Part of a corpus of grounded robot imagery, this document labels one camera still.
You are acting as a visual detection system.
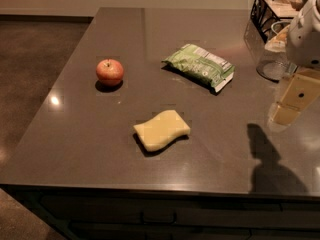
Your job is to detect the black wire basket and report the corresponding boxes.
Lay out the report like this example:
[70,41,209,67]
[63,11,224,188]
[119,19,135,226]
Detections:
[250,0,303,42]

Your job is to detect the red apple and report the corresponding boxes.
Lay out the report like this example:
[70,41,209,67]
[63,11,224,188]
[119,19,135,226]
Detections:
[96,59,124,87]

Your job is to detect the dark cabinet drawers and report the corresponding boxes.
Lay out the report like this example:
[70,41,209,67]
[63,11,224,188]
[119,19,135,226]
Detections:
[4,186,320,240]

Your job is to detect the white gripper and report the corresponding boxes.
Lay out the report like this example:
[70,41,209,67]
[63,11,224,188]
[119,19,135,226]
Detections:
[269,0,320,125]

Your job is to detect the green chip bag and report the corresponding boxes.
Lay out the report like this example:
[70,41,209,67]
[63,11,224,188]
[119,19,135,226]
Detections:
[163,44,235,93]

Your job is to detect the yellow sponge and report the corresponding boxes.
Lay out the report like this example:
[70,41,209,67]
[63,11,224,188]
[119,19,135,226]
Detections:
[133,110,191,152]

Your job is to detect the clear glass jar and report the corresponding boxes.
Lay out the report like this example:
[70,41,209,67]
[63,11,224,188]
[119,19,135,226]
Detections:
[244,20,291,82]

